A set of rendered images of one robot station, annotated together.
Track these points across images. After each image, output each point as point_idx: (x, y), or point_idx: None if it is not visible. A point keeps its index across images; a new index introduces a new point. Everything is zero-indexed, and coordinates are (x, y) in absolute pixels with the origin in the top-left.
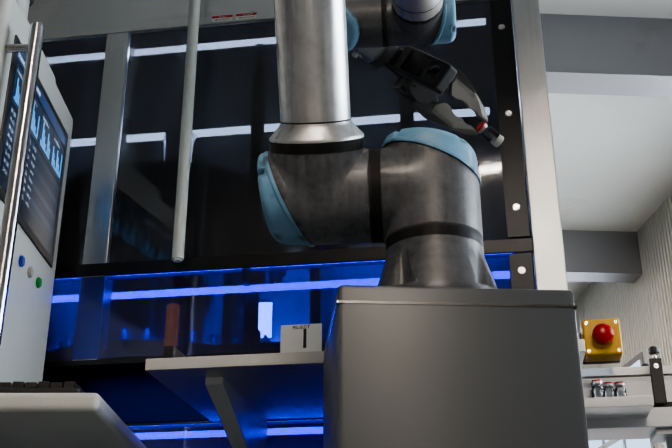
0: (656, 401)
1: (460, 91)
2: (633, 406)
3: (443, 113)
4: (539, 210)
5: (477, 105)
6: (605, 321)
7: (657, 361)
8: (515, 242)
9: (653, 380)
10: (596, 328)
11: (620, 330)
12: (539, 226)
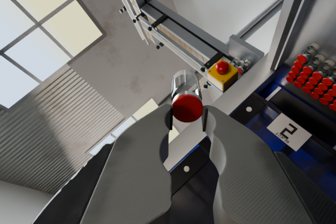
0: (222, 53)
1: (132, 184)
2: (241, 39)
3: (266, 190)
4: (178, 152)
5: (146, 121)
6: (213, 74)
7: (206, 65)
8: (209, 150)
9: (215, 60)
10: (223, 69)
11: (211, 67)
12: (188, 144)
